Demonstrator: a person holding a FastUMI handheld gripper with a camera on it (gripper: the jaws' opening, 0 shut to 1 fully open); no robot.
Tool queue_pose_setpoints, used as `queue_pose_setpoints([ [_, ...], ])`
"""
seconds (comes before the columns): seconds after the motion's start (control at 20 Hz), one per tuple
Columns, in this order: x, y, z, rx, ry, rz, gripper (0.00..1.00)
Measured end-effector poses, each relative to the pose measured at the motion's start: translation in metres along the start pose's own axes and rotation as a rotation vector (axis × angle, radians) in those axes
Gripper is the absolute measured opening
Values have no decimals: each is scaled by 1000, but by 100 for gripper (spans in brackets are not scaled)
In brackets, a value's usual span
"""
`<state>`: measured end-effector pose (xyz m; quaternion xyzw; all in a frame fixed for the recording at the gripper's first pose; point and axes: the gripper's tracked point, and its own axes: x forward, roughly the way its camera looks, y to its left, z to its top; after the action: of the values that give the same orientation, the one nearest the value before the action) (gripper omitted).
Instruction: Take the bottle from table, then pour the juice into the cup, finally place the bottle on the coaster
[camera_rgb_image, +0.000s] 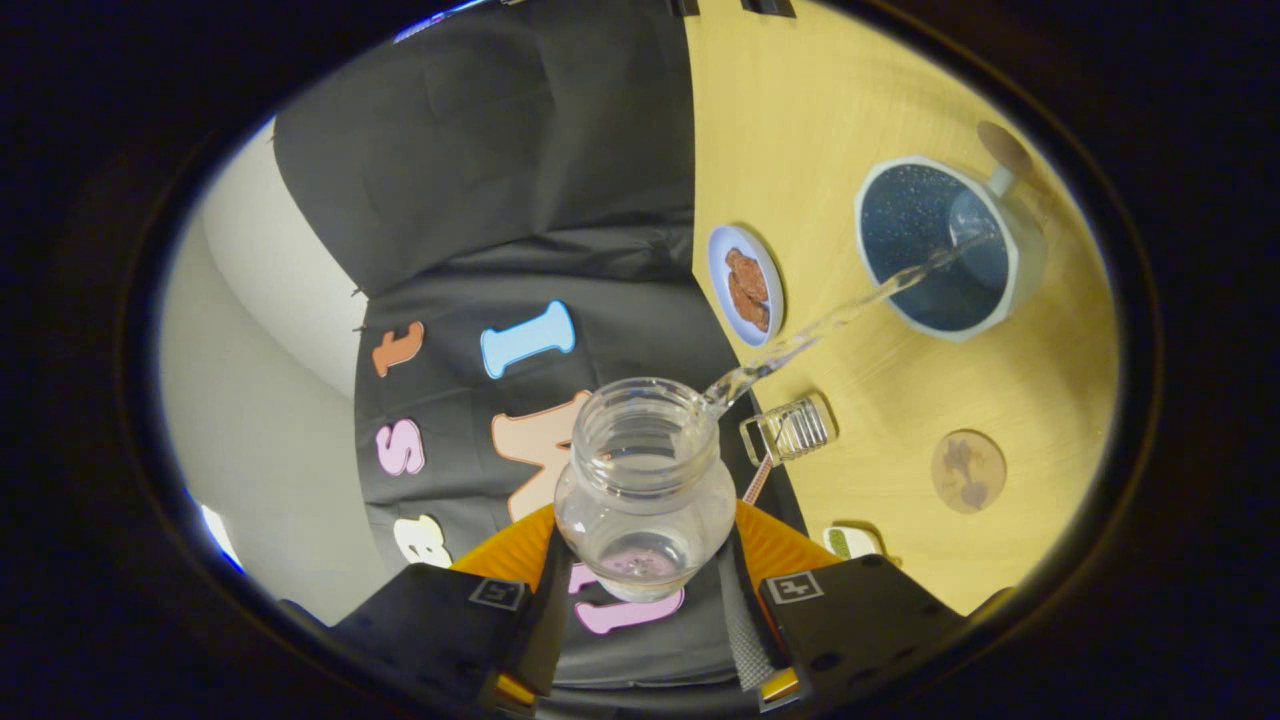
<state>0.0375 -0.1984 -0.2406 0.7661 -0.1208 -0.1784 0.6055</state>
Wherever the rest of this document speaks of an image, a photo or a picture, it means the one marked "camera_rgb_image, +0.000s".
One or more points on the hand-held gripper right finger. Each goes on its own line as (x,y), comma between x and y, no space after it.
(860,620)

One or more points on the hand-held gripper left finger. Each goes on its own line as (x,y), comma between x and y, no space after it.
(540,640)

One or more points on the clear glass bottle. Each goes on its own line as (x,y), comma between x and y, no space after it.
(640,500)

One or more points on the round cork coaster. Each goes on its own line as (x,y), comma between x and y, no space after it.
(968,472)

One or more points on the clear juice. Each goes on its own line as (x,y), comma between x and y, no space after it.
(830,320)

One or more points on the white cup with blue inside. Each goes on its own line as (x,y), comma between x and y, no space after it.
(920,220)

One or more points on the white divided seasoning dish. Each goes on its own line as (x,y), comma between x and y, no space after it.
(850,543)

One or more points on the pink straw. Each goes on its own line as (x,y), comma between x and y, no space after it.
(757,482)

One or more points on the brown bread piece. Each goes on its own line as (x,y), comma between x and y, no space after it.
(745,273)
(752,308)

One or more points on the light blue plate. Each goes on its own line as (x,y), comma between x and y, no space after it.
(718,270)

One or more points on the wooden table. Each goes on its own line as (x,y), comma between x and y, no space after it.
(800,120)

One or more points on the black clamp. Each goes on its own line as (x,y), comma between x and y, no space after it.
(768,8)
(683,7)

